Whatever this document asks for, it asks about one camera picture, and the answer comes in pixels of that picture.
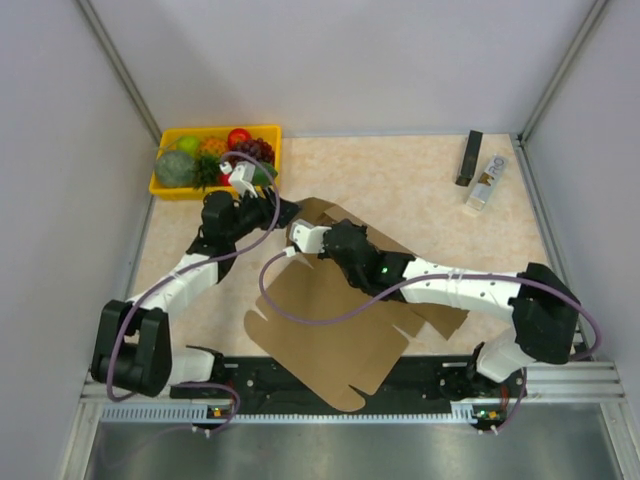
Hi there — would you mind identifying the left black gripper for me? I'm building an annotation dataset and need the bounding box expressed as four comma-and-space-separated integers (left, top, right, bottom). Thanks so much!
226, 185, 303, 243

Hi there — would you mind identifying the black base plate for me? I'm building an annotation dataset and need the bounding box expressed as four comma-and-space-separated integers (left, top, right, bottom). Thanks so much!
169, 355, 528, 414

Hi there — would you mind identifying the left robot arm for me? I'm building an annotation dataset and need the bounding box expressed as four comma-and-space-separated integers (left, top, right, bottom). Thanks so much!
90, 189, 301, 397

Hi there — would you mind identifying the yellow plastic tray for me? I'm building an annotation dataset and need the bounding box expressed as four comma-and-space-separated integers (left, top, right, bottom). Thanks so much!
149, 124, 282, 201

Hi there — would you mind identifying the green melon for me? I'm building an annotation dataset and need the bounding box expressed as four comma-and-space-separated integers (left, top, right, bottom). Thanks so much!
154, 150, 196, 188

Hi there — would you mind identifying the white silver carton box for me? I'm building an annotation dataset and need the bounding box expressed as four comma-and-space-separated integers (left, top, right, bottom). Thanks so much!
465, 155, 509, 212

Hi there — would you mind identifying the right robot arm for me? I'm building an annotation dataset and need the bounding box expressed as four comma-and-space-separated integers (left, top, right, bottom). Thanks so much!
318, 220, 579, 396

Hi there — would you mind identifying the green lemon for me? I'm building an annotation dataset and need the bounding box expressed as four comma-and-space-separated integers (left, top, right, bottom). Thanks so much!
252, 162, 278, 186

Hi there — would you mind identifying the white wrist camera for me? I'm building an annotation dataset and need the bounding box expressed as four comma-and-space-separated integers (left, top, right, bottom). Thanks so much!
219, 161, 258, 198
284, 220, 331, 257

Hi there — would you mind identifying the purple grapes bunch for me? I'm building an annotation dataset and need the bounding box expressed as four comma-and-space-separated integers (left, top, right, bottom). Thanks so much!
231, 138, 275, 164

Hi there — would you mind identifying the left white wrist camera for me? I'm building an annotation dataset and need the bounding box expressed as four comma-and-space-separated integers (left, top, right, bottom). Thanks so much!
219, 161, 258, 198

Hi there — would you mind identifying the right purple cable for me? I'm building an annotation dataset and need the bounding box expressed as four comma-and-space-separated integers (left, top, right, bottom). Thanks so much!
259, 249, 603, 434

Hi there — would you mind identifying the black carton box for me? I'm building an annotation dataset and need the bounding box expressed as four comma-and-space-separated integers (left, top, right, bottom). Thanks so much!
455, 130, 484, 187

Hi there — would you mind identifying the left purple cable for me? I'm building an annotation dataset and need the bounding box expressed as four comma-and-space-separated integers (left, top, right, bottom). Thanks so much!
105, 152, 281, 434

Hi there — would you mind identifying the brown cardboard box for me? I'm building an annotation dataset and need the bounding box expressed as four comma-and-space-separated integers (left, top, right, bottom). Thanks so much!
244, 197, 470, 413

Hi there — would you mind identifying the red apple front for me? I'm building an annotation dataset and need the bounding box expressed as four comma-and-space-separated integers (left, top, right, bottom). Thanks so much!
219, 173, 231, 187

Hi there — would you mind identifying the purple cable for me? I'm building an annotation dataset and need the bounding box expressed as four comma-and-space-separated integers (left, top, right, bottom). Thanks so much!
259, 249, 603, 434
105, 152, 281, 434

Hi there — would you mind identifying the aluminium frame rail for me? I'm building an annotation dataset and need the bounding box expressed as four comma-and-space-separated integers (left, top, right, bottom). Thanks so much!
61, 361, 638, 479

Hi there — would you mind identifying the red apple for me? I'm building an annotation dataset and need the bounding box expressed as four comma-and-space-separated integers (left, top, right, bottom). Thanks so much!
219, 173, 231, 187
227, 128, 252, 149

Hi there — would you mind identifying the red apple back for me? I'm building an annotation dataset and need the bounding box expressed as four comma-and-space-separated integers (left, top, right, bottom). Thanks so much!
227, 128, 252, 149

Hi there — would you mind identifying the green apple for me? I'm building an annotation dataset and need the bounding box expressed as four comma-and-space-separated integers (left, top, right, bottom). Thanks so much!
175, 135, 201, 156

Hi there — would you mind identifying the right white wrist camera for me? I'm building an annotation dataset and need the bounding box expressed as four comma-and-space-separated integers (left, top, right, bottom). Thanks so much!
284, 220, 331, 257

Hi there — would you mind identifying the orange pineapple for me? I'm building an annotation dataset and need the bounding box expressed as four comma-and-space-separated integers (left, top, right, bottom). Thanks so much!
197, 136, 229, 158

